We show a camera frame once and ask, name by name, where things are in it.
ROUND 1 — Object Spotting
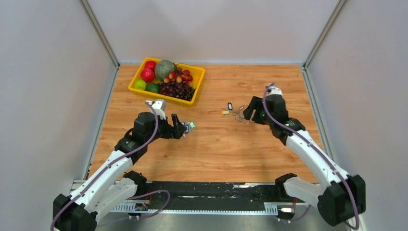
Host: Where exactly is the purple grape bunch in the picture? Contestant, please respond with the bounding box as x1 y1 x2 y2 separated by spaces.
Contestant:
157 81 195 101

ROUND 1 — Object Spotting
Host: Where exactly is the pile of coloured tagged keys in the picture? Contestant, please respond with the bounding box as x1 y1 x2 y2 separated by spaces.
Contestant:
181 121 196 138

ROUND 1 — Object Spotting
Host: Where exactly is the red apple front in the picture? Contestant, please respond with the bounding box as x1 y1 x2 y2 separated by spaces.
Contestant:
140 67 155 82

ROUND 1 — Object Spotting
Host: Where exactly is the red apple back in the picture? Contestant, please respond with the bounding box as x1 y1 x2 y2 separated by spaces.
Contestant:
144 60 157 72

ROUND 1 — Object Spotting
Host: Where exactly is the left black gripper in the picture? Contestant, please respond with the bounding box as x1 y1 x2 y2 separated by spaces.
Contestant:
145 113 187 144

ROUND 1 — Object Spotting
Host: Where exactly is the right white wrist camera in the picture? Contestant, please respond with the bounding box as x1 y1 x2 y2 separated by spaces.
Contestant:
264 83 283 97

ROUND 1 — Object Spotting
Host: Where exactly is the red apple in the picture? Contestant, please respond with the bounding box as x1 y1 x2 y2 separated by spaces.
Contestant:
140 67 155 82
144 60 157 72

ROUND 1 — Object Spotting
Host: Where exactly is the aluminium frame rail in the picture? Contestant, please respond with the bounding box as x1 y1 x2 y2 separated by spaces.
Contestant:
71 180 319 216

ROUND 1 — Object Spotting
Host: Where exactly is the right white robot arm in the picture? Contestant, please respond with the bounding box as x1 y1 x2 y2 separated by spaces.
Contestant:
243 94 366 229

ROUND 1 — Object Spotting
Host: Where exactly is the large silver keyring with clips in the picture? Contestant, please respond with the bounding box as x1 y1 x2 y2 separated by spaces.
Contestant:
231 104 252 124

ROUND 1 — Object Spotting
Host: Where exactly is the light green lime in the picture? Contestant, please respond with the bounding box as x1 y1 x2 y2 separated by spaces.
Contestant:
133 79 147 90

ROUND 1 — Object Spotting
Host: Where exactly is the dark green lime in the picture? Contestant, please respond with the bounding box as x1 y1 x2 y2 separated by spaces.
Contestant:
145 83 161 94

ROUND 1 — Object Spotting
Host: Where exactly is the yellow plastic tray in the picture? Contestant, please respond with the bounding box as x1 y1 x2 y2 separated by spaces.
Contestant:
128 57 205 107

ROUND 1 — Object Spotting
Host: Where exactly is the red lychee cluster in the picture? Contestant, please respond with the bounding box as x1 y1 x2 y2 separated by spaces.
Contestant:
163 67 193 87

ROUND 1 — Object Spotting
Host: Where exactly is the green melon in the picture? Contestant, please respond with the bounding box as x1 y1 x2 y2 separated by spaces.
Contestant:
154 60 176 81

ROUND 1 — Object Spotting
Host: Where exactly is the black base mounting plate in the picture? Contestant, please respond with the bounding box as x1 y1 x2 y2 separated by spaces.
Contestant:
127 181 306 220

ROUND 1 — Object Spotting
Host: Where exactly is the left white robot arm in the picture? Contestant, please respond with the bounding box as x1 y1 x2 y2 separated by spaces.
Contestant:
50 112 187 231

